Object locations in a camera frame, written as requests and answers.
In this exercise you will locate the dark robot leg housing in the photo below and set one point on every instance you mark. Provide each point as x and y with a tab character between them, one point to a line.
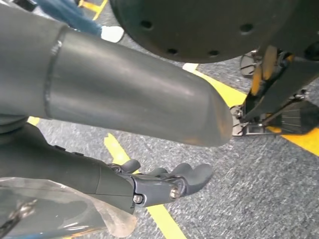
199	26

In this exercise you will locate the clear plastic cover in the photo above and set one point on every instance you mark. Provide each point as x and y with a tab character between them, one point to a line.
117	224

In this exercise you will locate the person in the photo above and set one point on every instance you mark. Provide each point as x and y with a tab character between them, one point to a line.
67	14

